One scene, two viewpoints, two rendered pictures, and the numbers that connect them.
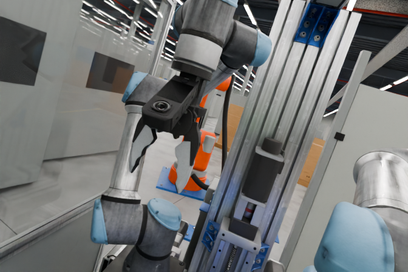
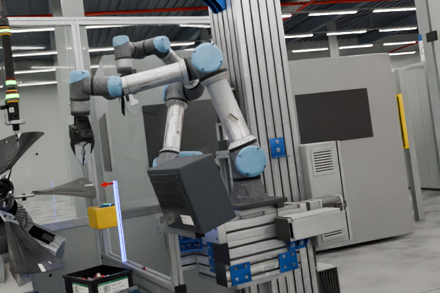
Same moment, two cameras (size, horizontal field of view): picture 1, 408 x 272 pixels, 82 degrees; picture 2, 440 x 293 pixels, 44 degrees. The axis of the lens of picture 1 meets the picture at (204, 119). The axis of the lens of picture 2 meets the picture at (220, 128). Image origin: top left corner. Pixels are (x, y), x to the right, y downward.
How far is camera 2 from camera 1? 2.34 m
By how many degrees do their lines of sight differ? 51
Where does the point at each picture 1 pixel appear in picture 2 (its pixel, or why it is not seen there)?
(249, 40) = (150, 45)
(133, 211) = (170, 156)
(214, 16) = (116, 51)
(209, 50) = (119, 62)
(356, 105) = not seen: outside the picture
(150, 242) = not seen: hidden behind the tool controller
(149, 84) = (171, 86)
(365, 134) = not seen: outside the picture
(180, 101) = not seen: hidden behind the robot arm
